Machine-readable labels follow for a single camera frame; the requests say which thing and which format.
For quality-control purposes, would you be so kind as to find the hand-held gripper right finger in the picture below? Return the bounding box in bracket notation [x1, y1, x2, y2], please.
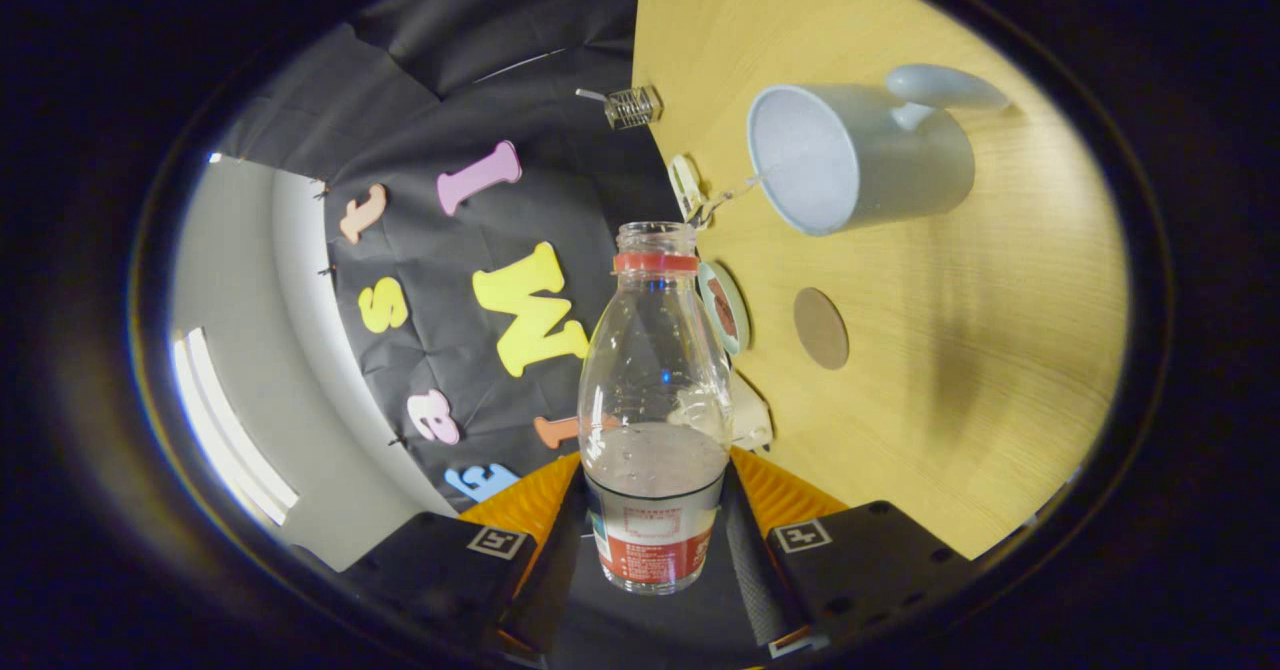
[722, 447, 976, 656]

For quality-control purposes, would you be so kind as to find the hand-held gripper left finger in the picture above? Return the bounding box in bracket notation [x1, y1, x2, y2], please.
[340, 450, 586, 661]

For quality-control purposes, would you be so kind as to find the clear plastic juice bottle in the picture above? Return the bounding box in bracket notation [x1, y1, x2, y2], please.
[577, 221, 736, 596]

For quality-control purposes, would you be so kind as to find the brown round coaster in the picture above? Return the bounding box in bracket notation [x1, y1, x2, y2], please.
[793, 287, 850, 371]

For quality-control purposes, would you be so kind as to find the white cup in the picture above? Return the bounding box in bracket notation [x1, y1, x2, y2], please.
[746, 63, 1011, 238]

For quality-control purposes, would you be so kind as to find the white toaster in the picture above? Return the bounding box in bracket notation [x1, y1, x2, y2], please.
[728, 370, 774, 451]

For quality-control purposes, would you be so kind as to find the pale green plate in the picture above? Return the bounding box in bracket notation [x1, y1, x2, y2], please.
[697, 261, 751, 356]

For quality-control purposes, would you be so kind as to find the wooden table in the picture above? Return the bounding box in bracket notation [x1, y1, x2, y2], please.
[632, 0, 1129, 561]

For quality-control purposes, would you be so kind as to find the long ceiling light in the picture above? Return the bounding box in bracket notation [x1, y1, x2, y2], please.
[172, 327, 299, 526]

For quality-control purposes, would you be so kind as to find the white food tray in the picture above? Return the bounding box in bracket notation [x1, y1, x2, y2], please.
[667, 154, 706, 223]

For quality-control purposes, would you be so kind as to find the black backdrop cloth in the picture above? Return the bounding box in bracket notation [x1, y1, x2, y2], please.
[215, 0, 771, 666]

